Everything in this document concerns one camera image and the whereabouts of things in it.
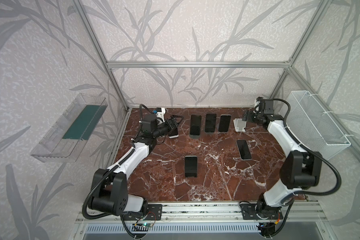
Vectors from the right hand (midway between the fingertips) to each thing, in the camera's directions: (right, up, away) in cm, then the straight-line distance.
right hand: (249, 111), depth 91 cm
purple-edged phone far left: (-48, -15, +10) cm, 51 cm away
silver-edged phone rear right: (-13, -8, +8) cm, 17 cm away
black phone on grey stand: (-33, -9, +7) cm, 35 cm away
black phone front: (-36, -31, -10) cm, 49 cm away
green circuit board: (-57, -56, -21) cm, 82 cm away
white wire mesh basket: (+16, -8, -27) cm, 32 cm away
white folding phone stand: (-2, -9, +12) cm, 15 cm away
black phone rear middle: (-23, -7, +9) cm, 25 cm away
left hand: (-41, -4, -12) cm, 42 cm away
